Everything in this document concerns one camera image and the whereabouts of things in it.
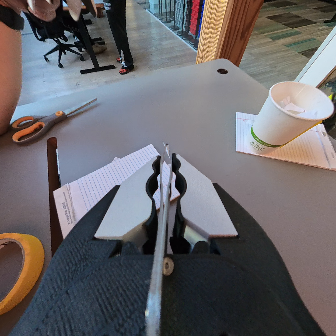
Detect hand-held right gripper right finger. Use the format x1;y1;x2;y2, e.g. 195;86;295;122
172;153;238;244

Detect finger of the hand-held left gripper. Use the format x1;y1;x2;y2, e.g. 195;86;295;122
66;0;83;22
81;0;97;17

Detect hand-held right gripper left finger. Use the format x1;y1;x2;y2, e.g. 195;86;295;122
94;156;161;246

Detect long metal tweezers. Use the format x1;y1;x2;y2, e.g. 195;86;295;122
145;140;174;336

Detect yellow masking tape roll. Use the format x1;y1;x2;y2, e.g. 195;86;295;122
0;232;45;315

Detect grey orange scissors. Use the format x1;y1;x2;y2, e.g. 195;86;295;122
10;98;97;144

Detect white green paper cup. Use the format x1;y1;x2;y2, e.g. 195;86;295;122
245;81;334;155

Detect person's left forearm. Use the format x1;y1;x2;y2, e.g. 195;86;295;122
0;21;23;135

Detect grey desk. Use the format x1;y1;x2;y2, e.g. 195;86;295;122
0;58;336;336

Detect person's left hand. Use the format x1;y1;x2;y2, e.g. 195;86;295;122
26;0;62;22

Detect lined notepad printed label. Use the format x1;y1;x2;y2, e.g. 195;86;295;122
53;143;181;239

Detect grey side table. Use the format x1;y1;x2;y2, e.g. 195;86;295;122
63;0;115;74

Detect black wrist watch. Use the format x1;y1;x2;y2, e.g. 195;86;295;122
0;5;25;30

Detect row of black stanchions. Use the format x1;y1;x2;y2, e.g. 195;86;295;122
155;0;200;49

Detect stack of coloured plastic crates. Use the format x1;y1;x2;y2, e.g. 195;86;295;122
148;0;205;36

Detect lined notepad brown backing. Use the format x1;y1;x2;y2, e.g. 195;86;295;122
235;112;336;171

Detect white cabinet panel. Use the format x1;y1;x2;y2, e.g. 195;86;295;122
294;33;336;88

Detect wooden post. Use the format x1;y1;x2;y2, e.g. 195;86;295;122
195;0;264;67

